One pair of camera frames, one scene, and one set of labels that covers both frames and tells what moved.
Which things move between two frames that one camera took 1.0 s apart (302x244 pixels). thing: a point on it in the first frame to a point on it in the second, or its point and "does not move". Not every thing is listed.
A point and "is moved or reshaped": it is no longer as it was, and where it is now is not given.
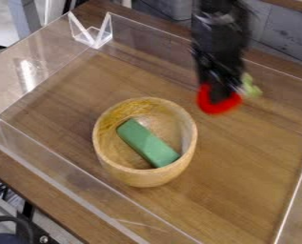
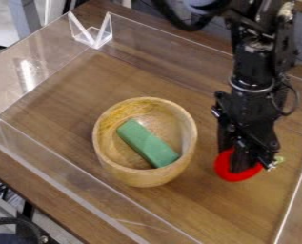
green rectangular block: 156,154 does not move
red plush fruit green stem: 248,90 is moved or reshaped
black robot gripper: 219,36 to 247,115
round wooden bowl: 143,138 does not move
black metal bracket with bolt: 40,235 does not move
